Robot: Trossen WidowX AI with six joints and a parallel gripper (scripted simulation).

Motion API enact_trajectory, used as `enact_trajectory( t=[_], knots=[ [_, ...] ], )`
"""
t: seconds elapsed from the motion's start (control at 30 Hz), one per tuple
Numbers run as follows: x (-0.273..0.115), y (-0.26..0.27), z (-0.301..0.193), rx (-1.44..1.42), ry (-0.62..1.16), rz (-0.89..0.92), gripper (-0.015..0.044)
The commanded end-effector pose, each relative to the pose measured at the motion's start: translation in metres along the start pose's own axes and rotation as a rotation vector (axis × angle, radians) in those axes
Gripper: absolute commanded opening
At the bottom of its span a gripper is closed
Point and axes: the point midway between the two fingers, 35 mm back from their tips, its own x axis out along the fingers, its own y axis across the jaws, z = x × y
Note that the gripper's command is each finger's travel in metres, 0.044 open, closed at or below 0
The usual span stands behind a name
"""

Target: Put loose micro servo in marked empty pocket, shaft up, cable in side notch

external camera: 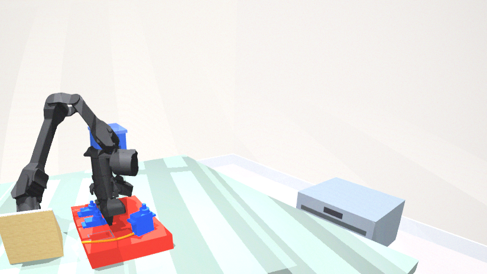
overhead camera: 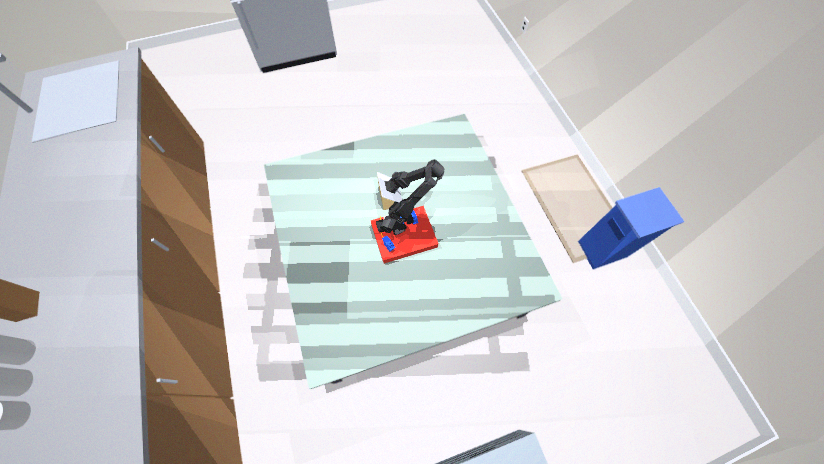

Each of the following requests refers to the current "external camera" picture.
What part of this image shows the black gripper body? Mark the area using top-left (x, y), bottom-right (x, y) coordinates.
top-left (89, 173), bottom-right (126, 217)

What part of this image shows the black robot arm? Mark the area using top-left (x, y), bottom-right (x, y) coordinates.
top-left (11, 93), bottom-right (139, 212)

